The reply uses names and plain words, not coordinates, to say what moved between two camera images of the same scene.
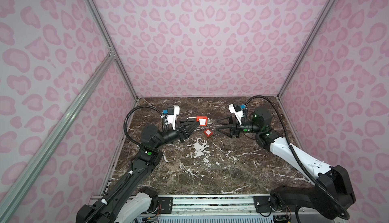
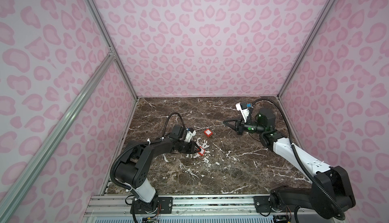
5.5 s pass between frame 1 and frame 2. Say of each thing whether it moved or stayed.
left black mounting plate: stayed
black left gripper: moved
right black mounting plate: stayed
